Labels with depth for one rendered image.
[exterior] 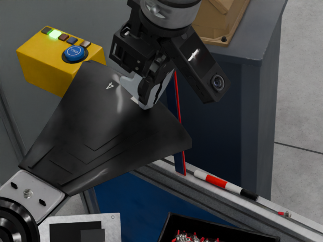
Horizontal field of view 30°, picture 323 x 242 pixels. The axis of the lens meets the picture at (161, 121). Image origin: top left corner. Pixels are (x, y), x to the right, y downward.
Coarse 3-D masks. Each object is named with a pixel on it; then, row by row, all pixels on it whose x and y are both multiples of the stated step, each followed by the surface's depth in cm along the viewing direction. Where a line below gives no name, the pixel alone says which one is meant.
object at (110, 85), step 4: (108, 80) 97; (112, 80) 97; (104, 84) 97; (108, 84) 97; (112, 84) 97; (116, 84) 97; (104, 88) 96; (108, 88) 96; (112, 88) 96; (108, 92) 96
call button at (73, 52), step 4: (68, 48) 123; (72, 48) 122; (76, 48) 122; (80, 48) 122; (64, 52) 122; (68, 52) 122; (72, 52) 122; (76, 52) 121; (80, 52) 121; (84, 52) 122; (68, 56) 121; (72, 56) 121; (76, 56) 121; (80, 56) 121; (72, 60) 121
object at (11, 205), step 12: (0, 204) 75; (12, 204) 76; (0, 216) 76; (12, 216) 76; (24, 216) 76; (0, 228) 75; (12, 228) 75; (24, 228) 77; (36, 228) 77; (12, 240) 75; (24, 240) 77; (36, 240) 77
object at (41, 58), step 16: (64, 32) 129; (32, 48) 125; (48, 48) 125; (64, 48) 124; (96, 48) 123; (32, 64) 125; (48, 64) 122; (64, 64) 121; (80, 64) 120; (32, 80) 130; (48, 80) 126; (64, 80) 122
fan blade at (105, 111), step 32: (96, 64) 99; (64, 96) 95; (96, 96) 95; (128, 96) 96; (64, 128) 92; (96, 128) 91; (128, 128) 92; (160, 128) 94; (32, 160) 88; (64, 160) 87; (96, 160) 88; (128, 160) 89; (64, 192) 84
